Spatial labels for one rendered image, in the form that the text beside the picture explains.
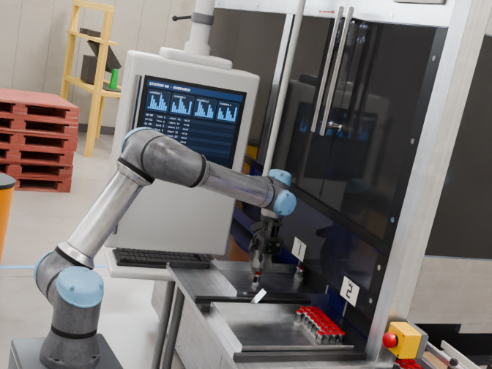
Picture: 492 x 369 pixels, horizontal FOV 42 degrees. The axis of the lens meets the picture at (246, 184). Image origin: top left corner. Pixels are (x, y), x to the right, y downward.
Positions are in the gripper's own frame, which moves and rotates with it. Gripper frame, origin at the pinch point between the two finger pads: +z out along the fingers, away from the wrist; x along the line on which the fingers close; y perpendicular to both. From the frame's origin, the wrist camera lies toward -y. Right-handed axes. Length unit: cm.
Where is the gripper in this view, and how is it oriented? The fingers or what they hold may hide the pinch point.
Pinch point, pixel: (257, 270)
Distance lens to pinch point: 218.0
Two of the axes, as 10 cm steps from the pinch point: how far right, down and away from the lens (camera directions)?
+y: 3.7, 2.7, -8.9
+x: 9.1, 0.9, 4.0
